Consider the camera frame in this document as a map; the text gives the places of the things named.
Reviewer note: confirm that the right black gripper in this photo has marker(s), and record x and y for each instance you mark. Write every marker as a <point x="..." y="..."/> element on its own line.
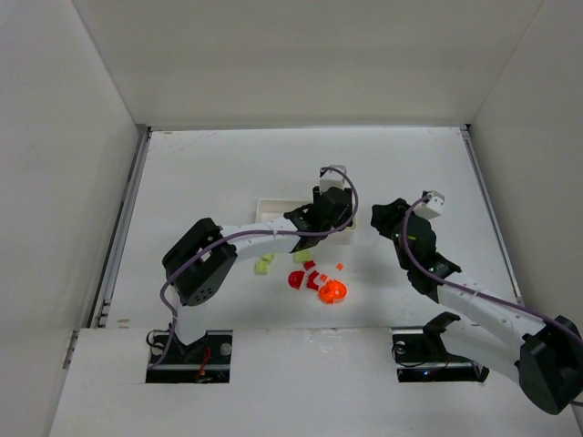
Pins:
<point x="392" y="215"/>

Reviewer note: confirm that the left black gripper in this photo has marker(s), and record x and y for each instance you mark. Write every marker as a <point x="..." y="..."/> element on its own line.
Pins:
<point x="332" y="200"/>

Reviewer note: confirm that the small red lego piece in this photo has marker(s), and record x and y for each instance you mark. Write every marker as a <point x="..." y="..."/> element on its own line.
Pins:
<point x="309" y="264"/>

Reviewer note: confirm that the red half-round lego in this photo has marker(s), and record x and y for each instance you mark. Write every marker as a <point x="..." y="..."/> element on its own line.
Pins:
<point x="295" y="279"/>

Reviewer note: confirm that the red arch lego piece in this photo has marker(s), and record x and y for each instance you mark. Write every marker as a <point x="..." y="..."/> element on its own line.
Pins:
<point x="311" y="282"/>

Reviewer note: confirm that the orange round lego disc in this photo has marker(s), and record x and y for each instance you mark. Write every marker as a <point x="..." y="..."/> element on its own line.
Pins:
<point x="333" y="291"/>

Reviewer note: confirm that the green lego brick small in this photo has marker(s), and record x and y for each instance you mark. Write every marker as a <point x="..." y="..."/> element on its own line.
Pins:
<point x="261" y="267"/>

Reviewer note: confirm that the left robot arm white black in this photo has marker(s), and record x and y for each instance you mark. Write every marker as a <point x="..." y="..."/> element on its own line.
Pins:
<point x="197" y="265"/>

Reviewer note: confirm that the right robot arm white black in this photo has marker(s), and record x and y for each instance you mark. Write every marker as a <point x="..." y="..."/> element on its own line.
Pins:
<point x="542" y="355"/>

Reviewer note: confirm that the white three-compartment tray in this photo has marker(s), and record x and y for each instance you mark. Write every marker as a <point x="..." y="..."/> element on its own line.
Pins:
<point x="269" y="209"/>

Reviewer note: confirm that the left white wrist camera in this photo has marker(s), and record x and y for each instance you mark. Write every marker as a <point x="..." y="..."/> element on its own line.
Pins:
<point x="332" y="179"/>

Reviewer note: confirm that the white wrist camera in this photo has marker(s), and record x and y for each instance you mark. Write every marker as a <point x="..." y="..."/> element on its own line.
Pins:
<point x="332" y="179"/>
<point x="432" y="206"/>

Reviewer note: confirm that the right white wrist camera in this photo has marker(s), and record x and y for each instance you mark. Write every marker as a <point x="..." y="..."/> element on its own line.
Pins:
<point x="432" y="206"/>

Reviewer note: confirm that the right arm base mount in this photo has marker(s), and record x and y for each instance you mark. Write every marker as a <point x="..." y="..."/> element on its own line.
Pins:
<point x="421" y="357"/>

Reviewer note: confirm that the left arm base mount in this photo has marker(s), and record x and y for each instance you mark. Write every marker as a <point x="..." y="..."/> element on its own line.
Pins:
<point x="204" y="361"/>

